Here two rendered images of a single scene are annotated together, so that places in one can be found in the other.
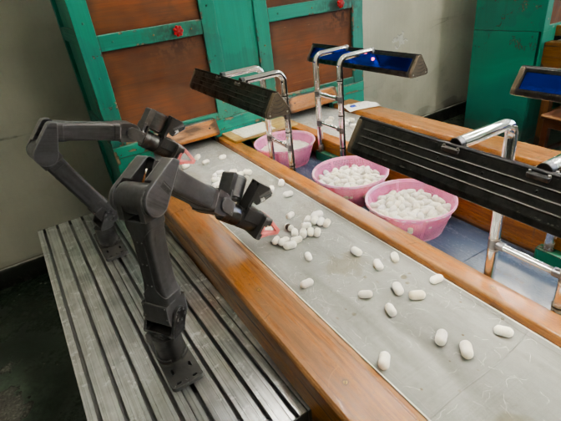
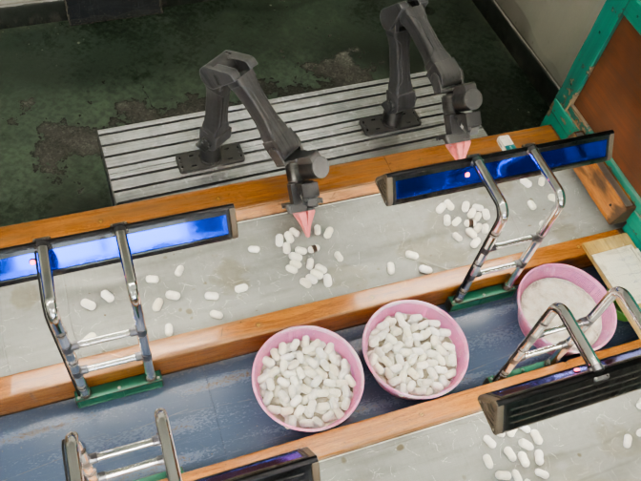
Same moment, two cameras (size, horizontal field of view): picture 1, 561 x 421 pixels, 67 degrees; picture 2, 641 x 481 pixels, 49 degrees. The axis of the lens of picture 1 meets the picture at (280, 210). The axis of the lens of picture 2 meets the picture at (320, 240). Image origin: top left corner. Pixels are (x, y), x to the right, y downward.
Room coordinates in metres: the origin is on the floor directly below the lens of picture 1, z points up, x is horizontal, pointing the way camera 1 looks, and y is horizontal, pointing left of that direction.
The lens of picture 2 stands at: (1.06, -1.09, 2.32)
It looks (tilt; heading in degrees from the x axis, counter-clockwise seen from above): 55 degrees down; 90
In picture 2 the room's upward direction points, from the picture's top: 11 degrees clockwise
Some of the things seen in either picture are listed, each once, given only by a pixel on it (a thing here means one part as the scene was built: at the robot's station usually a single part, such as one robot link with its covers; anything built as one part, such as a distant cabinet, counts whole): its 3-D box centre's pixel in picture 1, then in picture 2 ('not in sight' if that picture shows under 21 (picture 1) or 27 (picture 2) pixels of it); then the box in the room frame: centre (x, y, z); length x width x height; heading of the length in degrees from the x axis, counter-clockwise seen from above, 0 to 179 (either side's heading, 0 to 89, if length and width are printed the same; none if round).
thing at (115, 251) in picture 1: (107, 234); (392, 115); (1.21, 0.58, 0.71); 0.20 x 0.07 x 0.08; 30
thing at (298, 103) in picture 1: (311, 98); not in sight; (2.13, -0.23, 0.83); 0.30 x 0.06 x 0.07; 118
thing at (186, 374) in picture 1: (169, 342); (210, 150); (0.69, 0.28, 0.71); 0.20 x 0.07 x 0.08; 30
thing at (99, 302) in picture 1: (217, 259); (331, 205); (1.08, 0.21, 0.65); 1.20 x 0.90 x 0.04; 30
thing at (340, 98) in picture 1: (345, 107); (568, 370); (1.67, -0.31, 0.90); 0.20 x 0.19 x 0.45; 28
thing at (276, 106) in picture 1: (230, 88); (501, 161); (1.45, 0.11, 1.08); 0.62 x 0.08 x 0.07; 28
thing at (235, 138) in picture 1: (260, 129); (635, 287); (1.93, 0.05, 0.77); 0.33 x 0.15 x 0.01; 118
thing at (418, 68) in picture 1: (359, 57); (625, 368); (1.71, -0.38, 1.08); 0.62 x 0.08 x 0.07; 28
